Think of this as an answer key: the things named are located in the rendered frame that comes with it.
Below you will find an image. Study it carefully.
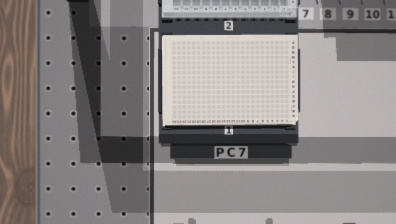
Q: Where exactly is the white well plate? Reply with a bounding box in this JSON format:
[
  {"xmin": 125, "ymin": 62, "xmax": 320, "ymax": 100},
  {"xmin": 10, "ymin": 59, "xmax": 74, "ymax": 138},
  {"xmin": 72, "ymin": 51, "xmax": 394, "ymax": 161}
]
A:
[{"xmin": 162, "ymin": 35, "xmax": 298, "ymax": 126}]

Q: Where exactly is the light grey well plate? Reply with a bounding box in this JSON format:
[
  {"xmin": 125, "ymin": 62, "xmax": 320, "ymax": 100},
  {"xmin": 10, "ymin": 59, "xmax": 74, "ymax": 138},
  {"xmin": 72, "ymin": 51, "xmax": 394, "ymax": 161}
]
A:
[{"xmin": 162, "ymin": 0, "xmax": 298, "ymax": 19}]

